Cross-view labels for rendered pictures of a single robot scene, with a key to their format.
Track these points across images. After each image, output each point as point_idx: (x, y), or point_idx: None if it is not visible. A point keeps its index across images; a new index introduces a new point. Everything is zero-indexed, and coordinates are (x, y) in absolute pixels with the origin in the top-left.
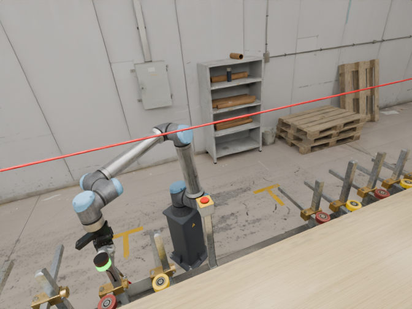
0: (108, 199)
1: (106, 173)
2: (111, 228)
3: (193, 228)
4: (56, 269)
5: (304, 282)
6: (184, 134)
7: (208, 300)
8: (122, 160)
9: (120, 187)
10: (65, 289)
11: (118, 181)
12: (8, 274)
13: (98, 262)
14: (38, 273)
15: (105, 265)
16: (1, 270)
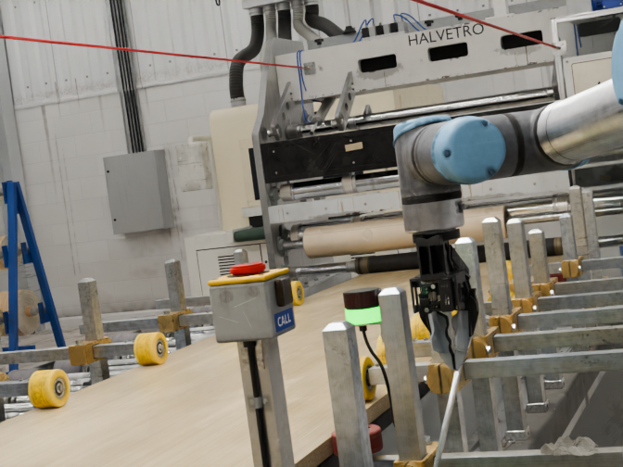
0: (418, 158)
1: (542, 117)
2: (454, 284)
3: None
4: (530, 358)
5: None
6: (620, 44)
7: None
8: (586, 95)
9: (438, 146)
10: (439, 367)
11: (451, 127)
12: (605, 339)
13: (349, 290)
14: None
15: (345, 310)
16: (616, 325)
